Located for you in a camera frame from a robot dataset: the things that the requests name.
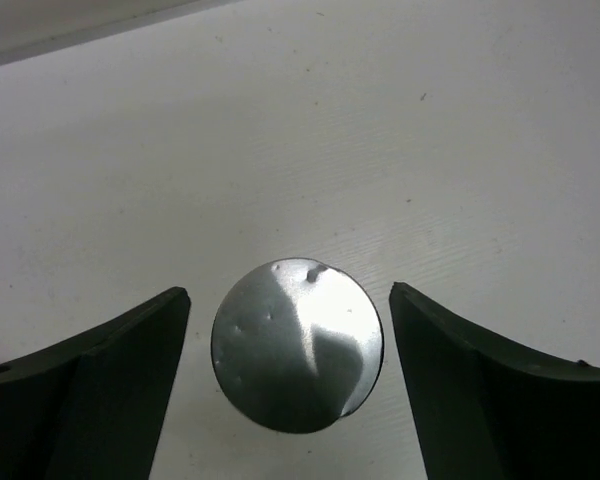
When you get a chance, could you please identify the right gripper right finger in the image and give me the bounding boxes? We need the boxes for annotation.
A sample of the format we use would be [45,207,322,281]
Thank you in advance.
[389,283,600,479]

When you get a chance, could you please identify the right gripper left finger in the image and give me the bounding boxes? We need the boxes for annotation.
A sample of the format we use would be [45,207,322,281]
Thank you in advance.
[0,287,191,479]

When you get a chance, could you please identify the tall silver lid spice jar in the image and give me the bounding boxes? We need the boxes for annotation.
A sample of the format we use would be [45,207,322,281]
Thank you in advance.
[210,258,385,435]

